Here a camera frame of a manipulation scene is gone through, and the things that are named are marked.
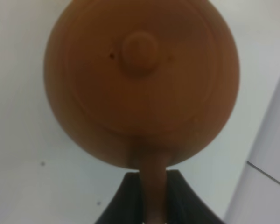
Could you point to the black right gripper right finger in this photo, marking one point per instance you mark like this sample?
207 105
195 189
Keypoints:
183 204

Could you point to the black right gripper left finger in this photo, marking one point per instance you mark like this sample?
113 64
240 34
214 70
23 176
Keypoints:
126 207

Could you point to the brown clay teapot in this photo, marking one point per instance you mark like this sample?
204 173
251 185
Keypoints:
142 84

